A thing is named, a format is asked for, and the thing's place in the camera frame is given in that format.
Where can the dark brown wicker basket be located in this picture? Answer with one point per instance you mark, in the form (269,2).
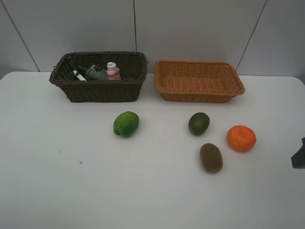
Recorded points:
(133,71)

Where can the pink bottle white cap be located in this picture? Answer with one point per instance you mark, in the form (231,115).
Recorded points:
(113,72)

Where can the brown kiwi fruit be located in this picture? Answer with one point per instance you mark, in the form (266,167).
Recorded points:
(211,158)

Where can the black pump bottle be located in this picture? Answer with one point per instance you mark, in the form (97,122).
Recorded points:
(93,73)

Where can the orange tangerine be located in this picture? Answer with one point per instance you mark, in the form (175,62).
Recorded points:
(241,138)

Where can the dark green avocado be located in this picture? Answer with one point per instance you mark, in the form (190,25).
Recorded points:
(198,123)

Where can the white marker pink cap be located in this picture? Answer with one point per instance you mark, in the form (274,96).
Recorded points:
(79,76)

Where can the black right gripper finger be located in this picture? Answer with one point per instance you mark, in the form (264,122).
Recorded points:
(298,159)

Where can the orange wicker basket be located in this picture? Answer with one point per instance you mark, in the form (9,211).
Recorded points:
(204,82)

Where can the bright green lime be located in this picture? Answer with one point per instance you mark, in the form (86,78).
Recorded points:
(126,124)

